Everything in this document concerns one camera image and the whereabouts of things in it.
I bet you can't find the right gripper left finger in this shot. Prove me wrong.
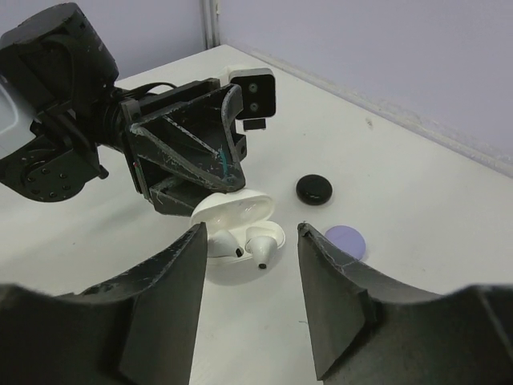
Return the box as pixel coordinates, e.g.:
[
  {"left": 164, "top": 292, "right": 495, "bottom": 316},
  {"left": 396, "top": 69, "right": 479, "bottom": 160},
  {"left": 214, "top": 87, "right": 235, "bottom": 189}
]
[{"left": 1, "top": 224, "right": 207, "bottom": 384}]

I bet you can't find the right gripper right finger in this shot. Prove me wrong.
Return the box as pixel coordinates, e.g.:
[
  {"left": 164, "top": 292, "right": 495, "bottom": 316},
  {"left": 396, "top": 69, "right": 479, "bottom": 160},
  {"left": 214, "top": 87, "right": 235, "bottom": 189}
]
[{"left": 297, "top": 223, "right": 512, "bottom": 384}]

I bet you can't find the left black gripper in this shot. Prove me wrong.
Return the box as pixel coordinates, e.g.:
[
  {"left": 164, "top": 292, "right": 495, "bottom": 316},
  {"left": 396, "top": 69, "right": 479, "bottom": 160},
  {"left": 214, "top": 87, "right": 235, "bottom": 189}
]
[{"left": 91, "top": 78, "right": 246, "bottom": 217}]

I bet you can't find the white earbud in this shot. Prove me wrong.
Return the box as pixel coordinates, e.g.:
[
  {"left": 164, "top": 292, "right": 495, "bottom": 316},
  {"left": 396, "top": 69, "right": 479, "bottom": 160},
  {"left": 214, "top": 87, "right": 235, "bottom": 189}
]
[
  {"left": 244, "top": 226, "right": 278, "bottom": 270},
  {"left": 208, "top": 229, "right": 244, "bottom": 258}
]

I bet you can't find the white round charging case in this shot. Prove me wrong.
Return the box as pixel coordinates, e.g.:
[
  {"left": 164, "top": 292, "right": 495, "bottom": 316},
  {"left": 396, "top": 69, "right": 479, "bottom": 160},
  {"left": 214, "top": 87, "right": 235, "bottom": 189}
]
[{"left": 190, "top": 188, "right": 285, "bottom": 286}]

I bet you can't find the purple earbud charging case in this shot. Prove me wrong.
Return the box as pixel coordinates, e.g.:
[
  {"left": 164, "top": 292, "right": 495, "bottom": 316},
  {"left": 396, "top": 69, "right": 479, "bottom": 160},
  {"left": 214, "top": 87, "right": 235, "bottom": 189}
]
[{"left": 325, "top": 225, "right": 366, "bottom": 260}]

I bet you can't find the black round charging case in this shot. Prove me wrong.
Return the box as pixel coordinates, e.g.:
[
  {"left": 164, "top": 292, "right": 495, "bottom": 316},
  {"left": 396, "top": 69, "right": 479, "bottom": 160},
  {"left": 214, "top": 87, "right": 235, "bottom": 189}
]
[{"left": 295, "top": 174, "right": 333, "bottom": 206}]

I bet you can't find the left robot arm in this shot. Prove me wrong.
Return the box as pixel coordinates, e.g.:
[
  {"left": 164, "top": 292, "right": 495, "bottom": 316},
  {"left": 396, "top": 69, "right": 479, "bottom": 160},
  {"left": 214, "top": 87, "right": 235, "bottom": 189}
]
[{"left": 1, "top": 2, "right": 246, "bottom": 217}]

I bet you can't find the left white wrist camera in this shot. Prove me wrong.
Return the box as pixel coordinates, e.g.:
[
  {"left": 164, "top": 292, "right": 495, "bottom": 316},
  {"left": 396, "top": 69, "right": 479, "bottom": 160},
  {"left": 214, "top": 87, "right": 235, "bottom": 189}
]
[{"left": 219, "top": 64, "right": 277, "bottom": 132}]

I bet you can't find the left aluminium frame post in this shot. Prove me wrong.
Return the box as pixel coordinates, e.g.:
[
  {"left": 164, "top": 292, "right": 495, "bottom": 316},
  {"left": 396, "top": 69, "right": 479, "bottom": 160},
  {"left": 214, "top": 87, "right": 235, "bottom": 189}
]
[{"left": 200, "top": 0, "right": 220, "bottom": 50}]

